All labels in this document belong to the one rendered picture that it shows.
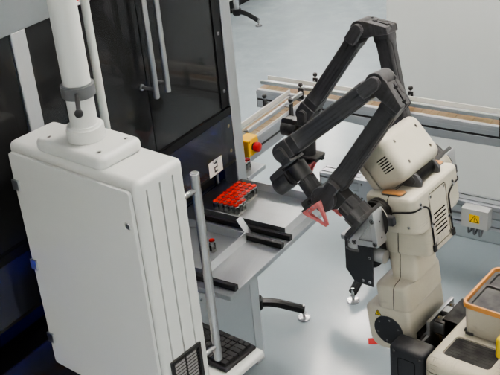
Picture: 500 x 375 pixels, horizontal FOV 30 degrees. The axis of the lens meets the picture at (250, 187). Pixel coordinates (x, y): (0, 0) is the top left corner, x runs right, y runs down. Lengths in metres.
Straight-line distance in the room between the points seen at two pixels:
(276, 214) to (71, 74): 1.28
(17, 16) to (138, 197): 0.67
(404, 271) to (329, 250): 1.92
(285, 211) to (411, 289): 0.67
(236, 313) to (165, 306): 1.41
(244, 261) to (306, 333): 1.18
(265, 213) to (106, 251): 1.10
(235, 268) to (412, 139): 0.75
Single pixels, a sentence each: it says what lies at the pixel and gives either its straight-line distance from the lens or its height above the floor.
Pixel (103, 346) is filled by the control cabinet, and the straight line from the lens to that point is 2.66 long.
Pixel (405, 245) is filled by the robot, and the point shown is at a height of 1.04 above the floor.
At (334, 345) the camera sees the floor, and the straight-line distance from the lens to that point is 4.18.
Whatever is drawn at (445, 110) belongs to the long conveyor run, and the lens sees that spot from 3.98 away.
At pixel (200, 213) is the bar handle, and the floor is 1.37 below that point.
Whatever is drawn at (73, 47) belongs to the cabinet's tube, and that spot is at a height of 1.84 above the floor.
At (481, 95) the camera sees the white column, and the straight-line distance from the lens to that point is 4.57.
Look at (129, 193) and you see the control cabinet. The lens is 2.24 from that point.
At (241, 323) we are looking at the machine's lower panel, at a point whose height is 0.28.
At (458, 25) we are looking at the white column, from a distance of 4.49.
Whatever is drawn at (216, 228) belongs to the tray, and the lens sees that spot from 3.30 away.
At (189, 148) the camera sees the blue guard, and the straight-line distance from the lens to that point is 3.31.
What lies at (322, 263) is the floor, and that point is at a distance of 4.73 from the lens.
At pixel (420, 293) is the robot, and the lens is 2.99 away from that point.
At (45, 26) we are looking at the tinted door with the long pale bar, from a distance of 2.72.
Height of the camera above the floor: 2.53
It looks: 27 degrees down
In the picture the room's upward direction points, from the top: 6 degrees counter-clockwise
